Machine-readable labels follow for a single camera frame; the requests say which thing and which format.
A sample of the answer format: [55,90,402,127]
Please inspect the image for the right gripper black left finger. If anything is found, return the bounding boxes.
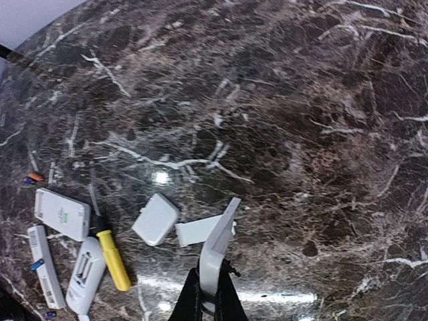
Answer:
[168,267,203,321]

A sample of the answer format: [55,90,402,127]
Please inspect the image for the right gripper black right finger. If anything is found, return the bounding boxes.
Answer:
[214,259,249,321]

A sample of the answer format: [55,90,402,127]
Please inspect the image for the white small remote battery cover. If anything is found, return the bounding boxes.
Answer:
[199,197,241,316]

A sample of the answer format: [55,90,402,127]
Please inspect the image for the white slim remote battery cover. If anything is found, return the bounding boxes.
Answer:
[175,215,222,247]

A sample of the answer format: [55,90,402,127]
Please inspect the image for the yellow handled screwdriver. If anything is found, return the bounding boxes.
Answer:
[88,183,131,292]

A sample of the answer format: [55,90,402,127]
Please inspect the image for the white wide remote battery cover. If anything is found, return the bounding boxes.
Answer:
[132,193,179,247]

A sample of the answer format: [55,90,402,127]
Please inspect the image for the white remote with battery bay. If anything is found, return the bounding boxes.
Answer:
[66,237,106,316]

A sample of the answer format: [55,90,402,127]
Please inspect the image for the blue AAA battery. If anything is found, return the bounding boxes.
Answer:
[44,311,57,320]

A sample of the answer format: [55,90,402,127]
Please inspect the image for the wide white remote control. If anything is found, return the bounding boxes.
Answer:
[34,188,90,242]

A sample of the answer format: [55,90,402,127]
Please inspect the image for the blue batteries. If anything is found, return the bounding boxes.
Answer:
[31,259,45,271]

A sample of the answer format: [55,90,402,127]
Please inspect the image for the slim white QR-code remote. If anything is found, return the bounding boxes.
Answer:
[27,225,66,310]

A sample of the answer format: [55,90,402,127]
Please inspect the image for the orange AAA battery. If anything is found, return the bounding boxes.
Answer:
[29,173,44,182]

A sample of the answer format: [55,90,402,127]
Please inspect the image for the purple AAA battery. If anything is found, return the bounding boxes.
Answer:
[23,177,36,185]

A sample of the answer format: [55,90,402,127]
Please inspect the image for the black enclosure frame post left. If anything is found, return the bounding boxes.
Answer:
[0,44,14,60]

